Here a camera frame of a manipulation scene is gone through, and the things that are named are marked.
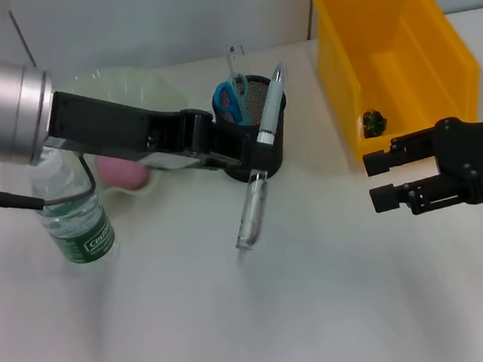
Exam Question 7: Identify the green plastic wrapper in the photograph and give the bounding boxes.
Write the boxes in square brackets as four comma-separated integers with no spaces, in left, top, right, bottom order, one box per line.
[359,107,391,140]

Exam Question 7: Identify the left gripper cable with plug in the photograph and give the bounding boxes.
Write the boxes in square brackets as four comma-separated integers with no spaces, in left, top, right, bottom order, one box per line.
[0,143,100,215]

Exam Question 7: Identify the black mesh pen cup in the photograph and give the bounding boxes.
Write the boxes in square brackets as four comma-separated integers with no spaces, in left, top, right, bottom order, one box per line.
[209,72,296,187]

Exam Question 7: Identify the blue safety scissors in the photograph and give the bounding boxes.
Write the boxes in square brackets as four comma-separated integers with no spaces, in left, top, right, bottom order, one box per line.
[209,71,254,129]

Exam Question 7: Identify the pale green wavy fruit plate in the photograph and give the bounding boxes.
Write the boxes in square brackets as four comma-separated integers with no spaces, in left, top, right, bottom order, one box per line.
[51,59,198,207]

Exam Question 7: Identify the yellow plastic storage bin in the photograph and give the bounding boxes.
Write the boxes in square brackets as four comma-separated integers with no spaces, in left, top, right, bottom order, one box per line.
[312,0,483,170]

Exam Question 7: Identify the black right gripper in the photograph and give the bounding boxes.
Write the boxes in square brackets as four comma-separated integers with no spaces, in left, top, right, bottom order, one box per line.
[359,113,483,221]

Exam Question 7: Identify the clear water bottle green label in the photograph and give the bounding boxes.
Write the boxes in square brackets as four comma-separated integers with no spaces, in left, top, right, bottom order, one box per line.
[27,142,120,270]

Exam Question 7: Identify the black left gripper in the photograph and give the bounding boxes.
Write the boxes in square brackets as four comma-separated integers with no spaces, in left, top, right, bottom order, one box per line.
[39,73,253,187]

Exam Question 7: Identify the pink peach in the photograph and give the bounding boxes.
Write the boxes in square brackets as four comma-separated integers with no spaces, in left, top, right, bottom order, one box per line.
[95,150,150,194]

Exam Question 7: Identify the grey pen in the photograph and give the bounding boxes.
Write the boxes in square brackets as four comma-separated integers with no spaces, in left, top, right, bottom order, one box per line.
[218,60,303,253]

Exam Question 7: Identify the transparent plastic ruler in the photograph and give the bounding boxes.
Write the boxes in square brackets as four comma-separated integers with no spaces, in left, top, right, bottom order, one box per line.
[224,42,250,80]

